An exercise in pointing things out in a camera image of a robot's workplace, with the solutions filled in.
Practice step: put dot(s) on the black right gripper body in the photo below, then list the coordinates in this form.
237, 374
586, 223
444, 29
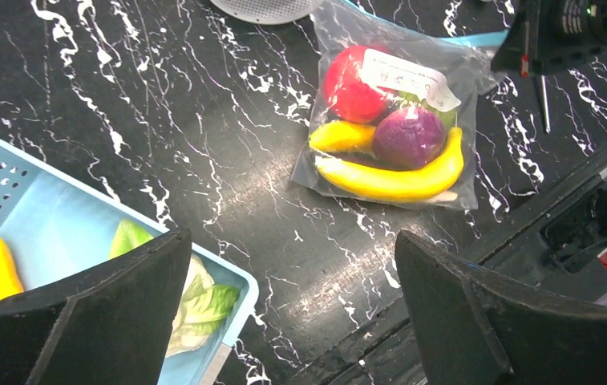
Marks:
547, 37

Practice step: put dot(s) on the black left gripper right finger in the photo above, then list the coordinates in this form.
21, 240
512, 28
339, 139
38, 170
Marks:
473, 325

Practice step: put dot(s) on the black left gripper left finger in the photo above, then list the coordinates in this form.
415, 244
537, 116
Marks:
109, 324

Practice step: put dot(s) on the light blue plastic basket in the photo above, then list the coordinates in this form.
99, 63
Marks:
57, 226

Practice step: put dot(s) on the green toy pear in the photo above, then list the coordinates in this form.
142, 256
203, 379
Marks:
449, 118

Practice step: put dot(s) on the yellow toy banana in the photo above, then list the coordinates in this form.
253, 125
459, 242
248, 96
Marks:
342, 136
393, 186

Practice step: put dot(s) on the clear zip top bag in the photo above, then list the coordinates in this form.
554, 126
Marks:
447, 72

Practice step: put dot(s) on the red toy apple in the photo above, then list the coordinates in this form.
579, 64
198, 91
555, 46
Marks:
347, 95

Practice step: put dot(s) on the green white toy cabbage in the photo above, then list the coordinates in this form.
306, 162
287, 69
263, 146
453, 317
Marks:
204, 303

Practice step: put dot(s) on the white perforated filament spool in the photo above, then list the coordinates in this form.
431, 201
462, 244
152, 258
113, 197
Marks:
267, 12

